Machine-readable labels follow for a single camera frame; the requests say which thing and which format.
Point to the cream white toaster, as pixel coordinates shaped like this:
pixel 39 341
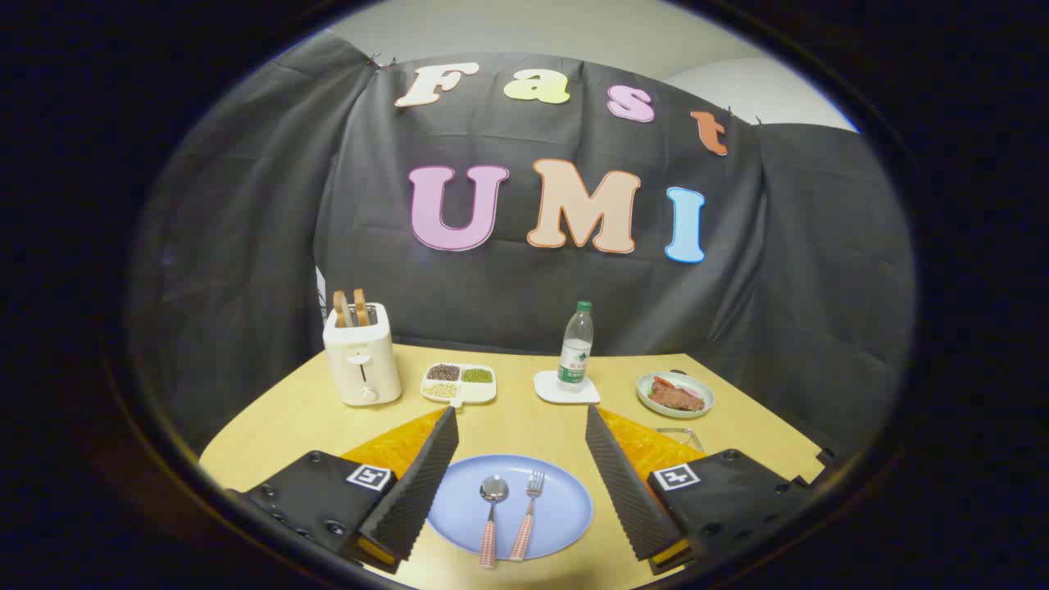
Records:
pixel 361 360

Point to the pile of dark beans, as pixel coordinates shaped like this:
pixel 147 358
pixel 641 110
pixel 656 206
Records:
pixel 443 372

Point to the blue round plate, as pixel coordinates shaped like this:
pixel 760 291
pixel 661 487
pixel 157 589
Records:
pixel 557 508

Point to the toasted bread slice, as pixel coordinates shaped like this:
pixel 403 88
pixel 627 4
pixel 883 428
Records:
pixel 340 310
pixel 361 307

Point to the white divided snack tray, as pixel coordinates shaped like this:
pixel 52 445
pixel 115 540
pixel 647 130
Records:
pixel 481 392

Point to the clear green-capped water bottle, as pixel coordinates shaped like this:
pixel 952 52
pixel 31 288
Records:
pixel 575 352

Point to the white square coaster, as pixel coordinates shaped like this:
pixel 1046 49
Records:
pixel 547 392

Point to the brown grilled meat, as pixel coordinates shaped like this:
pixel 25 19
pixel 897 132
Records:
pixel 678 399

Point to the pale green food plate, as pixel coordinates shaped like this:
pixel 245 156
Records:
pixel 705 393

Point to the pile of green beans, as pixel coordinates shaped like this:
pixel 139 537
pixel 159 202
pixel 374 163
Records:
pixel 477 375

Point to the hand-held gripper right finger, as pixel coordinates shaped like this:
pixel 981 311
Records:
pixel 627 492

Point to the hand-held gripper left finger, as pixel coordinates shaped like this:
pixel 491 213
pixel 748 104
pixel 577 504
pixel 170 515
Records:
pixel 414 492

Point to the pile of yellow beans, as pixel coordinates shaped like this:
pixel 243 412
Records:
pixel 441 391

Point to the pink ham slice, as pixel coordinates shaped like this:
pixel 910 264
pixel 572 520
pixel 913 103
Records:
pixel 688 388

